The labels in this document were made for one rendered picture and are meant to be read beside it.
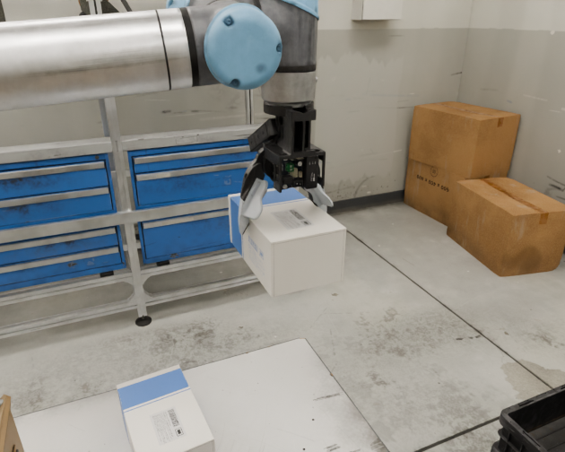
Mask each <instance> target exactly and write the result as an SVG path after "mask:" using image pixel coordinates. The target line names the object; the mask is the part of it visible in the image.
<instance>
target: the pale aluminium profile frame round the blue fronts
mask: <svg viewBox="0 0 565 452"><path fill-rule="evenodd" d="M86 1H89V7H90V12H91V15H93V14H102V11H101V4H100V1H102V0H86ZM98 100H99V105H100V115H101V122H102V127H103V133H104V137H110V141H111V144H112V150H113V152H107V154H108V157H109V166H110V172H111V177H112V183H113V188H114V194H115V200H116V206H117V213H110V214H103V215H97V216H92V217H85V218H79V219H72V220H66V221H60V222H49V223H42V224H36V225H30V226H23V227H18V228H11V229H5V230H0V243H5V242H11V241H16V240H23V239H33V238H39V237H45V236H51V235H57V234H63V233H68V232H75V231H80V230H91V229H97V228H103V227H108V226H114V225H119V227H120V232H121V238H122V244H123V249H124V255H125V259H126V266H127V269H126V270H122V271H116V272H113V271H108V272H104V273H100V274H99V275H94V276H89V277H84V278H80V279H75V280H70V281H65V282H57V283H52V284H47V285H42V286H38V287H33V288H29V289H23V290H18V291H10V292H5V293H0V306H3V305H8V304H13V303H17V302H22V301H26V300H35V299H39V298H44V297H48V296H53V295H57V294H62V293H67V292H71V291H79V290H84V289H89V288H93V287H98V286H102V285H107V284H112V283H120V282H125V283H130V284H132V287H133V293H132V295H131V296H130V297H129V298H127V300H121V301H116V302H111V303H108V304H103V305H99V306H95V307H90V308H86V309H78V310H74V311H70V312H66V313H61V314H57V315H53V316H48V317H41V318H36V319H32V320H28V321H23V322H20V323H15V324H10V325H7V326H0V339H1V338H6V337H9V336H14V335H21V334H25V333H29V332H33V331H38V330H41V329H46V328H50V327H54V326H61V325H65V324H70V323H73V322H78V321H82V320H86V319H90V318H95V317H102V316H106V315H110V314H114V313H118V312H122V311H126V310H130V309H137V311H138V316H139V318H138V319H137V320H136V321H135V324H136V325H137V326H148V325H150V324H151V322H152V318H151V317H148V316H147V312H146V306H150V305H154V304H158V303H162V302H166V301H171V300H178V299H182V298H186V297H190V296H195V295H198V294H203V293H207V292H211V291H218V290H222V289H227V288H230V287H235V286H239V285H243V284H247V283H254V282H259V280H258V279H257V277H256V275H255V274H254V273H249V274H242V275H237V276H233V277H229V278H224V279H221V280H216V281H211V282H204V283H199V284H196V285H191V286H187V287H183V288H178V289H174V290H170V291H162V292H158V293H154V294H151V293H149V292H147V291H145V290H144V288H143V284H144V282H145V281H146V280H147V278H149V277H150V276H152V275H156V274H165V273H169V272H174V271H178V270H182V269H187V268H191V267H196V266H200V265H209V264H213V263H218V262H222V261H227V260H231V259H236V258H241V257H242V256H241V254H240V253H239V252H238V250H237V249H236V248H234V249H230V250H224V251H220V252H215V253H211V254H205V255H201V256H192V257H188V258H182V259H178V260H173V261H169V260H165V261H160V262H156V264H154V265H146V266H141V267H140V264H139V257H138V252H137V249H138V248H141V243H140V240H139V239H135V228H134V224H135V223H137V222H142V221H148V220H154V219H160V218H165V217H171V216H177V215H182V214H189V213H199V212H205V211H211V210H217V209H222V208H228V207H229V198H228V197H227V196H225V197H218V198H212V199H206V200H200V201H194V202H187V203H182V204H170V205H164V206H158V207H152V208H145V209H140V210H133V211H132V210H131V204H130V197H129V192H128V185H127V179H126V177H131V175H130V169H126V168H125V162H124V155H123V150H122V144H121V137H120V131H119V125H118V119H117V108H116V102H115V97H111V98H104V99H98ZM245 110H246V125H248V124H254V107H253V89H252V90H245ZM115 141H117V146H118V152H117V148H116V142H115Z"/></svg>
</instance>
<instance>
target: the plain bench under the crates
mask: <svg viewBox="0 0 565 452"><path fill-rule="evenodd" d="M182 372H183V374H184V376H185V378H186V380H187V383H188V385H189V387H190V389H191V391H192V393H193V395H194V397H195V399H196V402H197V404H198V406H199V408H200V410H201V412H202V414H203V416H204V418H205V421H206V423H207V425H208V427H209V429H210V431H211V433H212V434H213V437H214V445H215V452H390V451H389V450H388V449H387V447H386V446H385V444H384V443H383V442H382V440H381V439H380V437H379V436H378V434H377V433H376V432H375V431H374V430H373V429H372V427H371V426H370V425H369V423H368V422H367V420H366V419H365V418H364V416H363V415H362V414H361V412H360V411H359V409H358V408H357V406H356V405H355V404H354V402H353V401H352V399H351V398H350V397H349V396H348V395H347V394H346V392H345V391H344V390H343V388H342V387H341V385H340V384H339V383H338V381H337V380H336V379H335V377H334V375H333V374H332V373H331V371H330V370H329V369H328V367H327V366H326V365H325V363H324V362H323V361H322V360H321V359H320V357H319V356H318V355H317V353H316V352H315V350H314V349H313V348H312V346H311V345H310V343H309V342H308V340H307V339H306V338H296V339H293V340H290V341H286V342H283V343H278V344H274V345H271V346H267V347H264V348H261V349H257V350H254V351H251V352H245V353H242V354H239V355H235V356H232V357H229V358H225V359H222V360H218V361H213V362H209V363H206V364H203V365H200V366H196V367H193V368H190V369H184V370H182ZM13 419H14V422H15V425H16V428H17V430H18V433H19V436H20V439H21V442H22V446H23V449H24V452H132V450H131V448H130V444H129V441H128V437H127V434H126V428H125V424H124V422H123V417H122V413H121V408H120V403H119V399H118V394H117V389H113V390H109V391H107V392H103V393H100V394H97V395H91V396H87V397H85V398H81V399H77V400H74V401H71V402H68V403H64V404H59V405H55V406H52V407H49V408H46V409H42V410H38V411H36V412H32V413H26V414H24V415H20V416H16V417H13Z"/></svg>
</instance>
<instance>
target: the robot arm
mask: <svg viewBox="0 0 565 452"><path fill-rule="evenodd" d="M317 21H319V15H318V0H167V3H166V9H159V10H148V11H136V12H125V13H104V14H93V15H82V16H71V17H59V18H48V19H37V20H26V21H15V22H0V111H4V110H11V109H25V108H32V107H39V106H47V105H54V104H61V103H68V102H76V101H83V100H96V99H104V98H111V97H118V96H126V95H133V94H140V93H147V92H155V91H168V90H176V89H183V88H190V87H195V86H204V85H211V84H218V83H222V84H224V85H225V86H228V87H231V88H234V89H238V90H252V89H255V88H257V87H259V86H261V97H262V99H263V100H264V112H265V113H266V114H269V115H274V116H275V117H276V118H269V119H268V120H266V121H265V122H264V124H263V125H261V126H260V127H259V128H258V129H257V130H256V131H255V132H254V133H253V134H252V135H251V136H249V137H248V143H249V148H250V151H251V152H258V153H259V154H258V153H257V154H256V157H255V159H254V160H253V161H252V162H251V163H250V165H249V166H248V168H247V170H246V172H245V174H244V177H243V181H242V187H241V192H240V201H239V233H240V234H242V235H243V234H244V232H245V230H246V229H247V227H248V225H249V219H253V220H257V219H258V218H259V216H260V214H261V212H262V211H263V204H262V199H263V197H264V196H265V194H266V192H267V187H268V182H267V181H266V180H264V178H265V174H266V175H267V176H268V177H270V179H271V180H272V181H273V182H274V189H276V190H277V191H278V192H279V193H281V192H282V190H284V189H288V188H291V187H302V188H303V189H304V190H306V191H307V192H308V193H309V199H310V200H311V201H312V202H313V204H314V205H315V206H317V207H319V208H320V209H322V210H323V211H324V212H326V211H327V207H328V206H331V207H333V202H332V201H331V199H330V198H329V197H328V196H327V195H326V194H325V189H324V188H323V187H324V186H325V166H326V152H325V151H323V150H322V149H320V148H318V147H316V146H315V145H313V144H311V143H310V134H311V120H316V116H317V110H316V109H314V101H312V100H313V99H315V92H316V82H317V77H316V67H317ZM319 160H321V161H322V177H320V168H319V165H318V162H319Z"/></svg>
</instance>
